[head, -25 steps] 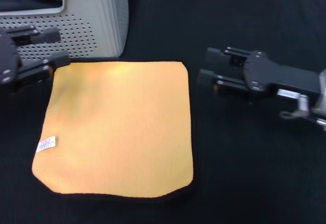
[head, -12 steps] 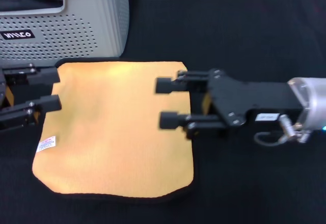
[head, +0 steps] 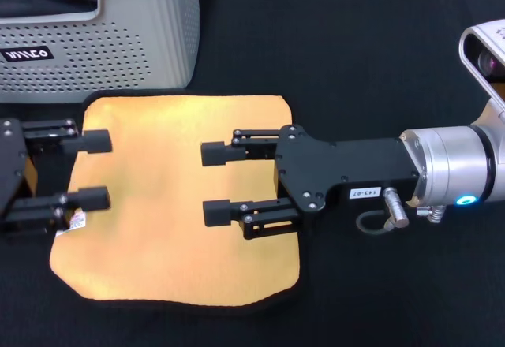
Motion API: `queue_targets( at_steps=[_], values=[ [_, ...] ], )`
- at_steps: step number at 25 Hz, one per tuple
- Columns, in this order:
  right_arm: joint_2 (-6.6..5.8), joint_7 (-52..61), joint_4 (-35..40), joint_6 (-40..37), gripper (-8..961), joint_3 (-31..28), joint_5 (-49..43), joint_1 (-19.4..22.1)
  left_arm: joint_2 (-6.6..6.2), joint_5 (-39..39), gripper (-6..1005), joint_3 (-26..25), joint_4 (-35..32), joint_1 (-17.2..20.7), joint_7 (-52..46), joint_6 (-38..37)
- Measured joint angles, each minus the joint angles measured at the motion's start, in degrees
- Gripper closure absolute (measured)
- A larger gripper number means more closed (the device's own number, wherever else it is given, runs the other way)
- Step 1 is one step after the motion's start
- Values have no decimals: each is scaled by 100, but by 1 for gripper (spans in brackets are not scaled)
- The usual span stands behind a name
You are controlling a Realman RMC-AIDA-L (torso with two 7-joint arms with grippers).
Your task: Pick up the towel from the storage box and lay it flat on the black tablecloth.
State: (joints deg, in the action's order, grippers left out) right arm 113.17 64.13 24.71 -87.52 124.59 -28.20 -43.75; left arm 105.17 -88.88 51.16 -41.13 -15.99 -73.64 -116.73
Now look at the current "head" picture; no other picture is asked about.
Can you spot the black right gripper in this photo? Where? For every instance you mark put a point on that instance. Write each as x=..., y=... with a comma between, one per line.
x=347, y=165

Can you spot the black tablecloth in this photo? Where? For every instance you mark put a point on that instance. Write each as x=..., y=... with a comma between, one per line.
x=394, y=284

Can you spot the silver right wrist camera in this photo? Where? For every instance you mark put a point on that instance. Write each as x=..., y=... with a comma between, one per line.
x=485, y=59

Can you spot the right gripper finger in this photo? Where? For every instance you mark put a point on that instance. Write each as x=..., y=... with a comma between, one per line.
x=217, y=154
x=217, y=213

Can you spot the yellow towel black trim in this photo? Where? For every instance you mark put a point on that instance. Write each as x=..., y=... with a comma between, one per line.
x=165, y=224

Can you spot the grey perforated storage box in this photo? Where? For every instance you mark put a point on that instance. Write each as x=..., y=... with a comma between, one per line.
x=98, y=55

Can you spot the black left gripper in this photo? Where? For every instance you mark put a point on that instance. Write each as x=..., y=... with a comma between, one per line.
x=12, y=157

